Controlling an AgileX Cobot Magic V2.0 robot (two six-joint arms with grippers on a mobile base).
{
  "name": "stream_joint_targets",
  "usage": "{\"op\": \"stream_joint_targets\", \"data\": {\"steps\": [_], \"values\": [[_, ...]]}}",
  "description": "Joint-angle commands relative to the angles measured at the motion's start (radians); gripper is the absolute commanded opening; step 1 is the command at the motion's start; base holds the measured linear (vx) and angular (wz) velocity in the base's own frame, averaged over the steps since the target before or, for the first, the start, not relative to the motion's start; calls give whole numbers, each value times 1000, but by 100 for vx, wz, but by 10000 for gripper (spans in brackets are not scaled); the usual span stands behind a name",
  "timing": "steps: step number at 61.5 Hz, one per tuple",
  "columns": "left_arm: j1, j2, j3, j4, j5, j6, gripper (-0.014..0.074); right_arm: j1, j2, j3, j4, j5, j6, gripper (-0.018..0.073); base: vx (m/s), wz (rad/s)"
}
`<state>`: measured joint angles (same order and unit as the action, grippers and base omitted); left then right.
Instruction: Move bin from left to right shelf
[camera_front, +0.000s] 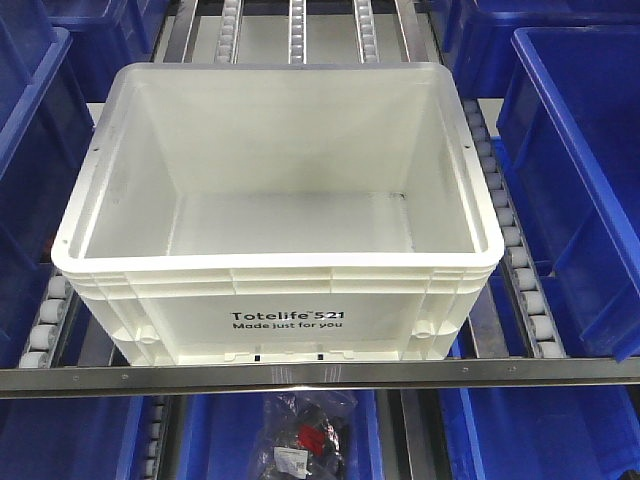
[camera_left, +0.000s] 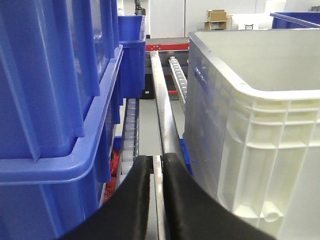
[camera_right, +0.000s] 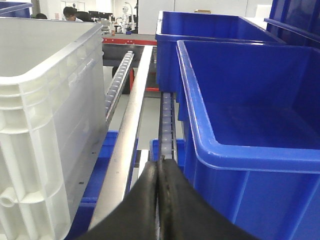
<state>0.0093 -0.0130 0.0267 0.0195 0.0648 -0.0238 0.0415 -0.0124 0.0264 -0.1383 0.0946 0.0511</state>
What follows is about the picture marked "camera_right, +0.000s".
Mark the silver shelf divider rail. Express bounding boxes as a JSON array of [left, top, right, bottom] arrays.
[[88, 45, 153, 230]]

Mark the blue bin near right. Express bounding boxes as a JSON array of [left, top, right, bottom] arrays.
[[176, 40, 320, 240]]

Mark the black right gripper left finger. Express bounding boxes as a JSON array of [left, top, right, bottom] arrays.
[[78, 161, 158, 240]]

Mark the blue bin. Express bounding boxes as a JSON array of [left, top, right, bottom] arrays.
[[264, 0, 320, 49], [0, 1, 33, 18], [156, 11, 289, 107], [176, 40, 320, 240]]

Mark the blue bin behind right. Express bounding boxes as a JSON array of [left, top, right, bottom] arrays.
[[156, 11, 289, 107]]

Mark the blue bin far right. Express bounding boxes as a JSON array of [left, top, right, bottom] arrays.
[[264, 0, 320, 49]]

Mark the white roller track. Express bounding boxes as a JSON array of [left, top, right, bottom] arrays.
[[105, 50, 134, 125], [158, 92, 178, 162]]

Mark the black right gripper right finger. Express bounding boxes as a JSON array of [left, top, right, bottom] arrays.
[[158, 159, 255, 240]]

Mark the white roller track left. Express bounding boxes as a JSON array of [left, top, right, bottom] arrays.
[[105, 50, 134, 125]]

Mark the blue bin lower shelf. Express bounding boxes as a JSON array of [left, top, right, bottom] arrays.
[[66, 130, 137, 240]]

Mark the white Totelife plastic tote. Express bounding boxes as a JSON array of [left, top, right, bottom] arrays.
[[0, 17, 107, 240]]

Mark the blue bin top left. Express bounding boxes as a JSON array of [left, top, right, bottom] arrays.
[[0, 1, 33, 18]]

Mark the white humanoid robot background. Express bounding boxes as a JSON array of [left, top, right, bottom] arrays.
[[121, 1, 133, 34]]

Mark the person in white shirt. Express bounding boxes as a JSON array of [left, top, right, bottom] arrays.
[[63, 6, 83, 22]]

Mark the white roller track centre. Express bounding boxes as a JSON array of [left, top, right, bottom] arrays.
[[158, 92, 178, 162]]

